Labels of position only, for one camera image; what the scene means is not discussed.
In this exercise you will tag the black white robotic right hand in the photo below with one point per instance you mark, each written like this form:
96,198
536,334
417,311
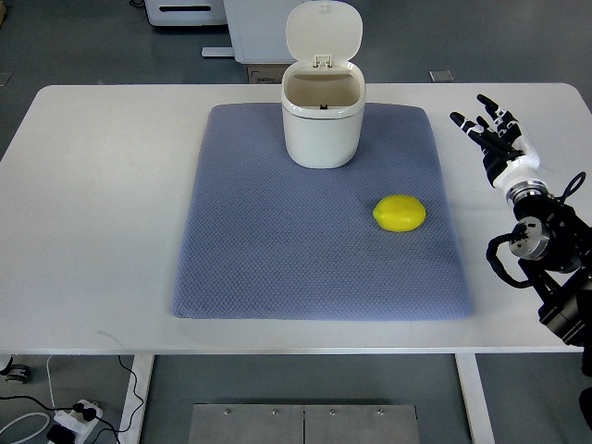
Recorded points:
508,155

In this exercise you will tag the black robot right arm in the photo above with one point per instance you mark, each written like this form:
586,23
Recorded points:
549,250

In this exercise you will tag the white table right leg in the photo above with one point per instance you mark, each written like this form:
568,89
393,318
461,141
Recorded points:
474,399

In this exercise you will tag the white power strip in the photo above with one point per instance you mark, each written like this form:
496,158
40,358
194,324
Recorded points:
76,424

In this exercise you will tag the white cabinet furniture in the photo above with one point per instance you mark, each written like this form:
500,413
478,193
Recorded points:
257,30

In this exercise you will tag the white table leg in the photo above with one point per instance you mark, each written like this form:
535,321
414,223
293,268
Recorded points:
132,419
474,399

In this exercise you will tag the grey metal floor plate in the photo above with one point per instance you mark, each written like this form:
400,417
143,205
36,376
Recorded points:
295,423

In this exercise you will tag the white appliance with slot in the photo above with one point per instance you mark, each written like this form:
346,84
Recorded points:
170,13

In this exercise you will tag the yellow lemon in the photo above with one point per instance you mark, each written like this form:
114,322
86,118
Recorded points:
399,213

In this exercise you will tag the white trash bin with lid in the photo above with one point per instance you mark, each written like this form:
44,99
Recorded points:
323,93

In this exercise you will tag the white table left leg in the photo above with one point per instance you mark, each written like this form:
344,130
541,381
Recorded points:
132,419

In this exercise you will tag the blue quilted mat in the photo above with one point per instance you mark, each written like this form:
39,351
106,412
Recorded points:
266,238

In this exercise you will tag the cardboard box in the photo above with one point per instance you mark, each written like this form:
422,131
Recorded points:
266,73

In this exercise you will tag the grey floor socket plate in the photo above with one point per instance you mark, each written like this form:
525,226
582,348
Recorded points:
441,76

